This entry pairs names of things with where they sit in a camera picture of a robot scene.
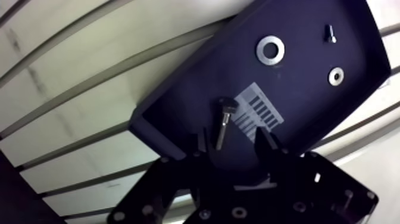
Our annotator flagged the dark blue-grey tray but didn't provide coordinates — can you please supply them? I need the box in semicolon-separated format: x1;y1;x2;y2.
129;0;392;172

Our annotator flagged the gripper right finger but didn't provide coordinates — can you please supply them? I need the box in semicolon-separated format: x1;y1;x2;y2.
232;126;380;224

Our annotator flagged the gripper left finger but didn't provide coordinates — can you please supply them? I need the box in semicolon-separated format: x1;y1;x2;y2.
107;127;220;224

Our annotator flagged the steel screw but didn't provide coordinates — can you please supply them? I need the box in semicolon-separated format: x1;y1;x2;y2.
323;24;338;44

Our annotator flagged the steel bolt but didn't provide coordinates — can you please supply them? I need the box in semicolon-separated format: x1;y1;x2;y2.
215;97;240;151

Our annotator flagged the steel bearing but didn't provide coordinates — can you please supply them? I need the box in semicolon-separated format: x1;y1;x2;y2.
255;35;286;66

